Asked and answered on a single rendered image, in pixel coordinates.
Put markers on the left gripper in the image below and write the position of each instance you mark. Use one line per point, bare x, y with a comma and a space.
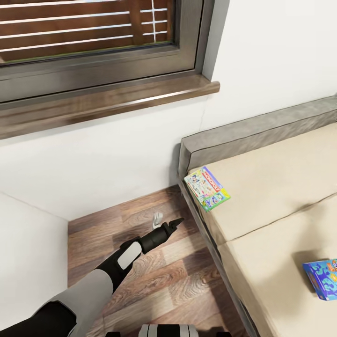
162, 234

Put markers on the fixed window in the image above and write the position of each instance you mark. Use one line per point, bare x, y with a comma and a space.
68, 61

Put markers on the bed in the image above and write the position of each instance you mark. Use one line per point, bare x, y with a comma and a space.
280, 169

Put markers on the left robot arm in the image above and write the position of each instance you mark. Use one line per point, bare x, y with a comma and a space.
72, 312

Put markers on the board game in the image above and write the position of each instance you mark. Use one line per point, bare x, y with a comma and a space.
323, 276
207, 189

